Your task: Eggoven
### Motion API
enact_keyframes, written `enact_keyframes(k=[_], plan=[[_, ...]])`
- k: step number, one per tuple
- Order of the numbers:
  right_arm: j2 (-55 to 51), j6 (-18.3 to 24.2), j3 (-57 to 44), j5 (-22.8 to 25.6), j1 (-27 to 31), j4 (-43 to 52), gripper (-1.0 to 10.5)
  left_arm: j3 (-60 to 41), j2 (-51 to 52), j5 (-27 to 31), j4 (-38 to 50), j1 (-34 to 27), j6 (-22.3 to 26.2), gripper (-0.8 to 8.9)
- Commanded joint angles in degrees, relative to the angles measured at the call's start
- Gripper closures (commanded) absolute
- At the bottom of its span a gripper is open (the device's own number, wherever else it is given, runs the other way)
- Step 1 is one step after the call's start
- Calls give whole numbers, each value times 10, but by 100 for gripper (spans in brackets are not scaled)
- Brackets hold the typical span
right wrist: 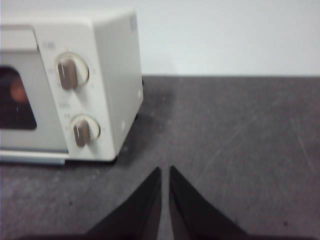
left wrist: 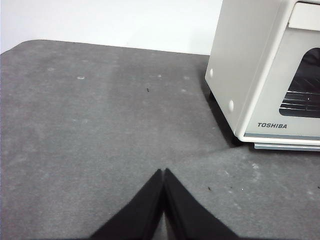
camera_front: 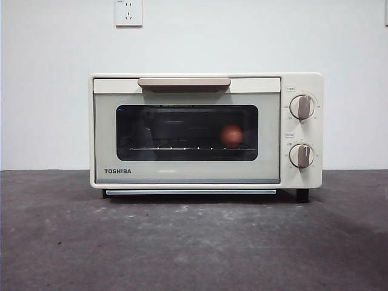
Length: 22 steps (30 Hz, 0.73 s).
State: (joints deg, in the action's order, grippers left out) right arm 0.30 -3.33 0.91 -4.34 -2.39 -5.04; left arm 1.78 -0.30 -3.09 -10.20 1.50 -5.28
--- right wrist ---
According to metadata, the beige oven knob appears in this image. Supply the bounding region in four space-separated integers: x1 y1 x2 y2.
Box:
54 51 90 91
69 113 102 148

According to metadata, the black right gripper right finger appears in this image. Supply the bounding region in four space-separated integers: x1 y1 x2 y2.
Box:
168 165 251 240

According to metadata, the glass oven door beige handle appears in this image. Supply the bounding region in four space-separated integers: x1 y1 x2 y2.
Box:
0 26 70 155

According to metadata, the silver crumb tray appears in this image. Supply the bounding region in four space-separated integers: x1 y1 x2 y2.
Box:
0 151 67 167

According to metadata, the cream toaster oven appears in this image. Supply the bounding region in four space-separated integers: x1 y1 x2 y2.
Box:
0 9 145 167

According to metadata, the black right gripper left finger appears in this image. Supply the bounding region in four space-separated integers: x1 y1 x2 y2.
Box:
84 166 163 240

